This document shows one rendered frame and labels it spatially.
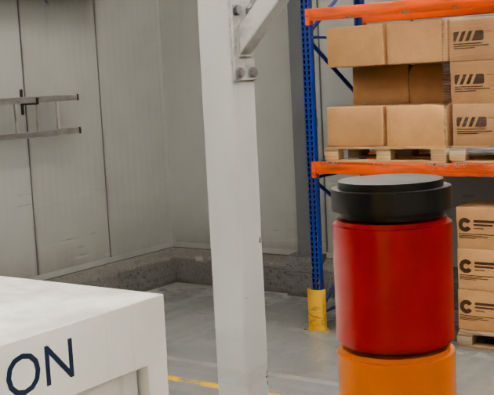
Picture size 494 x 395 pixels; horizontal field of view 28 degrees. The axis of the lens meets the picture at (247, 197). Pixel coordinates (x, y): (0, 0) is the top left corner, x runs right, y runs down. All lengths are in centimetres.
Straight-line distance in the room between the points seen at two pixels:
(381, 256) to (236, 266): 261
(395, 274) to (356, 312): 2
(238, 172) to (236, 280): 33
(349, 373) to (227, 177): 257
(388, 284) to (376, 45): 847
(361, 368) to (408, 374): 2
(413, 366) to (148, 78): 1140
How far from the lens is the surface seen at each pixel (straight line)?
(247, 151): 299
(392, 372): 41
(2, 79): 1021
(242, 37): 295
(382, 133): 886
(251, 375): 309
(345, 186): 40
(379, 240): 39
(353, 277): 40
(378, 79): 938
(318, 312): 934
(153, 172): 1180
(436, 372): 41
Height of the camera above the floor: 238
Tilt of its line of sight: 7 degrees down
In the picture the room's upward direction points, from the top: 3 degrees counter-clockwise
